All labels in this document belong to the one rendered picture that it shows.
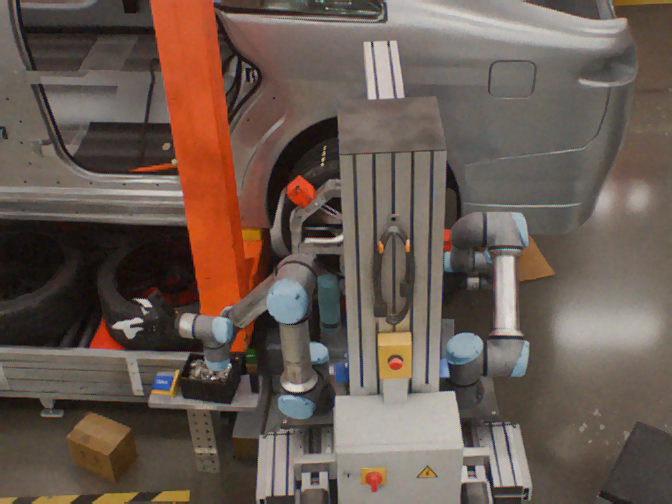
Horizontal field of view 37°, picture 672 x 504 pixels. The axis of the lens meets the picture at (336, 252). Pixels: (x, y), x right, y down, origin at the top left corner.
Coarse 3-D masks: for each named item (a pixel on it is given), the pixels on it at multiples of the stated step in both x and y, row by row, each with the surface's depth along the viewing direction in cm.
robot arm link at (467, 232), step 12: (468, 216) 328; (480, 216) 325; (456, 228) 330; (468, 228) 325; (480, 228) 324; (456, 240) 331; (468, 240) 327; (480, 240) 325; (456, 252) 345; (468, 252) 344; (444, 264) 365; (456, 264) 358; (468, 264) 362
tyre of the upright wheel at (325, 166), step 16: (320, 144) 401; (336, 144) 394; (304, 160) 401; (320, 160) 390; (336, 160) 384; (304, 176) 389; (320, 176) 385; (336, 176) 384; (288, 208) 396; (288, 224) 401; (288, 240) 407
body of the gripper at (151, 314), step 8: (152, 312) 307; (160, 320) 305; (176, 320) 304; (144, 328) 308; (152, 328) 307; (160, 328) 306; (168, 328) 307; (176, 328) 304; (152, 336) 309; (160, 336) 307; (168, 336) 308; (176, 336) 307
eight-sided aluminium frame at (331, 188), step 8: (328, 184) 380; (336, 184) 380; (320, 192) 382; (328, 192) 379; (336, 192) 379; (320, 200) 382; (296, 208) 392; (304, 208) 385; (312, 208) 385; (296, 216) 388; (304, 216) 388; (296, 224) 390; (296, 232) 393; (296, 240) 395; (296, 248) 398; (320, 272) 407; (328, 272) 411; (344, 280) 413; (344, 288) 409
